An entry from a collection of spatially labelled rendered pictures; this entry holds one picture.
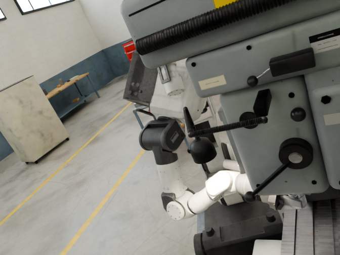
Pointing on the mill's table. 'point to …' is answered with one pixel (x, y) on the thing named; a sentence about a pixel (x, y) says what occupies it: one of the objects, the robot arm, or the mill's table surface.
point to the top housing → (131, 14)
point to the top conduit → (204, 24)
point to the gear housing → (265, 55)
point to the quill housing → (275, 137)
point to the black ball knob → (298, 114)
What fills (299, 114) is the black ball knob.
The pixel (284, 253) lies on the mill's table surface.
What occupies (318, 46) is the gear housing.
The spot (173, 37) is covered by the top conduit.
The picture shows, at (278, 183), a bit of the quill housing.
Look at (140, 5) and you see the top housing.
